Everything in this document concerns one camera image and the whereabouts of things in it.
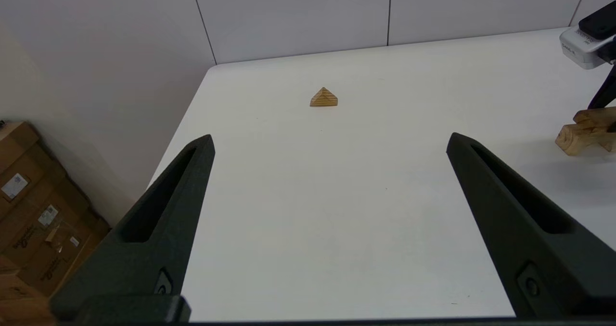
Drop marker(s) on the plain brown cardboard box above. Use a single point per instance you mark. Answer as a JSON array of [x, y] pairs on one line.
[[14, 292]]

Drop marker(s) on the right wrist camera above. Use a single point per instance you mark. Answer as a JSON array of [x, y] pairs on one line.
[[584, 46]]

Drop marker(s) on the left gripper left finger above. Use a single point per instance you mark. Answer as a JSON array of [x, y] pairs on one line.
[[151, 241]]

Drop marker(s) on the labelled brown cardboard box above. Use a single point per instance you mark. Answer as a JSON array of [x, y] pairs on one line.
[[19, 157], [53, 259], [29, 226]]

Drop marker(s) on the triangular wooden building block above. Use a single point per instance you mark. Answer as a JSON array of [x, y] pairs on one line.
[[323, 98]]

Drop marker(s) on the rectangular wooden building block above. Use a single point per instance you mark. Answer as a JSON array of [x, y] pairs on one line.
[[596, 116]]

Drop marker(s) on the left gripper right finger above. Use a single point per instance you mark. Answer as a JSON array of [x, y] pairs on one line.
[[534, 254]]

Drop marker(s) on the arched wooden building block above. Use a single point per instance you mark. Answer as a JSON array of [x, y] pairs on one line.
[[575, 140]]

